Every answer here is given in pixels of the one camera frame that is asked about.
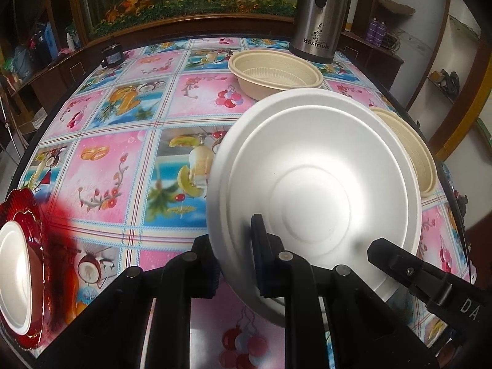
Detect white foam bowl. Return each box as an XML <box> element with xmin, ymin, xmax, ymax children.
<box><xmin>208</xmin><ymin>88</ymin><xmax>423</xmax><ymax>327</ymax></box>

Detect small black container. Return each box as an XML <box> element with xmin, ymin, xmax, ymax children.
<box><xmin>101</xmin><ymin>44</ymin><xmax>125</xmax><ymax>69</ymax></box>

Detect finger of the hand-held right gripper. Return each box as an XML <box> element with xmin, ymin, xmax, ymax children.
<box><xmin>367</xmin><ymin>238</ymin><xmax>455</xmax><ymax>307</ymax></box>

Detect glass case with artificial flowers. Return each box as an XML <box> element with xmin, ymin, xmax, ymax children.
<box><xmin>75</xmin><ymin>0</ymin><xmax>304</xmax><ymax>41</ymax></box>

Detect black shoes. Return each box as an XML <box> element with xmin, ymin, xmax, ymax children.
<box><xmin>438</xmin><ymin>69</ymin><xmax>461</xmax><ymax>95</ymax></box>

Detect beige plastic bowl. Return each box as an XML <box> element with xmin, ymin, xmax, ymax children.
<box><xmin>369</xmin><ymin>108</ymin><xmax>439</xmax><ymax>198</ymax></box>
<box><xmin>228</xmin><ymin>49</ymin><xmax>324</xmax><ymax>102</ymax></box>

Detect red glass plate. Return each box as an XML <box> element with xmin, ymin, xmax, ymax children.
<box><xmin>0</xmin><ymin>188</ymin><xmax>77</xmax><ymax>350</ymax></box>

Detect printed fruit tablecloth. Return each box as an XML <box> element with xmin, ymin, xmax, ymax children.
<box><xmin>11</xmin><ymin>36</ymin><xmax>473</xmax><ymax>369</ymax></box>

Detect black insulated bottle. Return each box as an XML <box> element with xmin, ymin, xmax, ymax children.
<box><xmin>31</xmin><ymin>23</ymin><xmax>52</xmax><ymax>62</ymax></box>

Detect small white plate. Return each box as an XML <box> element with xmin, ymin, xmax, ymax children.
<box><xmin>0</xmin><ymin>221</ymin><xmax>33</xmax><ymax>335</ymax></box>

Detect brown wooden cabinet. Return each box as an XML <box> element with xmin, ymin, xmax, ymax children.
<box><xmin>8</xmin><ymin>10</ymin><xmax>404</xmax><ymax>97</ymax></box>

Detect grey blue bag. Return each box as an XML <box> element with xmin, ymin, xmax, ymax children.
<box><xmin>13</xmin><ymin>44</ymin><xmax>33</xmax><ymax>79</ymax></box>

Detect stainless steel thermos jug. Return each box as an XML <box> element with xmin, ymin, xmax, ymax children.
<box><xmin>288</xmin><ymin>0</ymin><xmax>352</xmax><ymax>64</ymax></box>

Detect small red scalloped bowl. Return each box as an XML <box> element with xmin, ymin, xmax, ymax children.
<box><xmin>0</xmin><ymin>208</ymin><xmax>52</xmax><ymax>339</ymax></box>

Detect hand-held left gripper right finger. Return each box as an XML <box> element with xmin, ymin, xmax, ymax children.
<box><xmin>250</xmin><ymin>213</ymin><xmax>439</xmax><ymax>369</ymax></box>

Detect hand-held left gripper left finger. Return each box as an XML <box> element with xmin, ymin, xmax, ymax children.
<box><xmin>36</xmin><ymin>234</ymin><xmax>221</xmax><ymax>369</ymax></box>

